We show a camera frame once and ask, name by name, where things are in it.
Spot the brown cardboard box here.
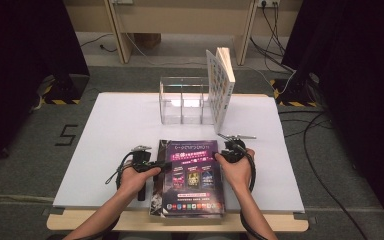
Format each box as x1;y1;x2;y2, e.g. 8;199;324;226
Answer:
133;32;163;50

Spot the person's right hand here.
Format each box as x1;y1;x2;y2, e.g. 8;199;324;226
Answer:
214;148;256;197

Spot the long black floor cable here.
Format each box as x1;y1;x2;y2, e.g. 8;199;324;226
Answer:
301;111;369;240

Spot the wall power socket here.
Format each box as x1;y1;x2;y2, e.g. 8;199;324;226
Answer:
257;0;281;8

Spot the bundle of black cables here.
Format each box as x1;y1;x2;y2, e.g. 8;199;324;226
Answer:
249;3;296;74

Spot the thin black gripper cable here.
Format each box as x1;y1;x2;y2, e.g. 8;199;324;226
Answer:
105;151;134;191

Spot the clear acrylic book rack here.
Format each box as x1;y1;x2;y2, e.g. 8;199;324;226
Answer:
159;76;216;126

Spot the black striped-tape stand base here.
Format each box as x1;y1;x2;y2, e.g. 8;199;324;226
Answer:
269;72;321;108
41;73;91;106

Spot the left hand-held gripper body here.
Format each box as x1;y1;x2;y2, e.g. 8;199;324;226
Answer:
125;144;157;203

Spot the white board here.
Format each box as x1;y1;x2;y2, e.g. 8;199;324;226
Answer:
52;92;306;214

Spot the black cable with plug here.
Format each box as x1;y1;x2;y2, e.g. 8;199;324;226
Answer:
79;32;118;54

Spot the person's left hand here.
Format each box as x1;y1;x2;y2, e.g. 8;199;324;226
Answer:
117;164;163;198

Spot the black curtain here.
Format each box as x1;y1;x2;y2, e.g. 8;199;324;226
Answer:
281;0;384;231
0;0;91;174

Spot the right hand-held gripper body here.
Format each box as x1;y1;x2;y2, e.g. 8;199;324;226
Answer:
217;133;258;164

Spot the wooden table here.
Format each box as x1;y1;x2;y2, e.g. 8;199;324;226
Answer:
46;92;309;233

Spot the short black floor cable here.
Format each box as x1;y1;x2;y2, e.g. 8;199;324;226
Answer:
278;109;334;139

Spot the beige wooden desk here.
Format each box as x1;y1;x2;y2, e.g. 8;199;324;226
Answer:
63;0;304;66

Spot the thin white cable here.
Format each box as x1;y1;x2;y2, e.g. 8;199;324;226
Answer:
239;64;298;96

